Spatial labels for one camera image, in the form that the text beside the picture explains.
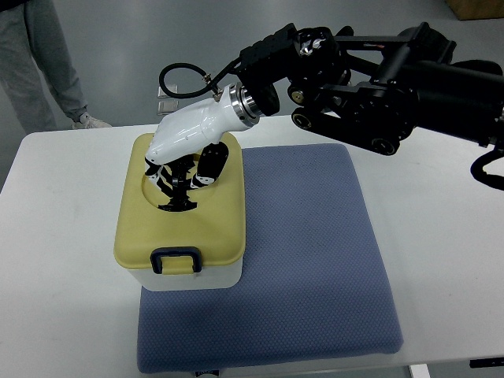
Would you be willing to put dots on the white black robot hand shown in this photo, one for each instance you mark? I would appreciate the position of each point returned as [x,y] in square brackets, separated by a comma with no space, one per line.
[197,131]

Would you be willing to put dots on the black lid handle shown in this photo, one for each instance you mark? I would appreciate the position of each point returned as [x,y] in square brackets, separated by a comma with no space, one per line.
[176,184]

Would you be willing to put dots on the yellow storage box lid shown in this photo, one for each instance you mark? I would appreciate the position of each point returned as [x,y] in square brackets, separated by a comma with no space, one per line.
[217,226]

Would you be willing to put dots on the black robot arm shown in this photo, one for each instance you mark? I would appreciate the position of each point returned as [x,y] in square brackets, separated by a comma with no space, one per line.
[373,91]

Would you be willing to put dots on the white storage box base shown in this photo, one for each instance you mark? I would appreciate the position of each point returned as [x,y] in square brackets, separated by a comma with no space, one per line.
[218,277]

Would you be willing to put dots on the brown cardboard box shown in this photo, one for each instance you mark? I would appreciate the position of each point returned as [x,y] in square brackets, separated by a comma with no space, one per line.
[476,9]

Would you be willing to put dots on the lower floor metal plate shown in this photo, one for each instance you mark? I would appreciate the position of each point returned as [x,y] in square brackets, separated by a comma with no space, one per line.
[166,107]

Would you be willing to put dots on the floor metal plate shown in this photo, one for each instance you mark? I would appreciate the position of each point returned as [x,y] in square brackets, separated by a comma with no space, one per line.
[162,94]
[166,107]

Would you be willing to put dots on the upper floor metal plate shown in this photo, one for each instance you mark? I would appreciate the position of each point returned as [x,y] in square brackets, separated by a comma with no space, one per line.
[162,94]

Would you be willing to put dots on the white sneaker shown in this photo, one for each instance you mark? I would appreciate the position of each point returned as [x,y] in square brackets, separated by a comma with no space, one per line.
[91,122]

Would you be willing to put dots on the front dark blue latch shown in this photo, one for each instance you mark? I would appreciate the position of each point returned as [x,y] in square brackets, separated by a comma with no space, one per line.
[178,260]

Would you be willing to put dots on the blue grey cushion mat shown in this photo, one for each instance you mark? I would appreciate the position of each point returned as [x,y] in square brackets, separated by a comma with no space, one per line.
[313,284]

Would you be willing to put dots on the person grey trousers leg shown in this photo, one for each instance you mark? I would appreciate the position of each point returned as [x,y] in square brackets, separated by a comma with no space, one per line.
[33,46]

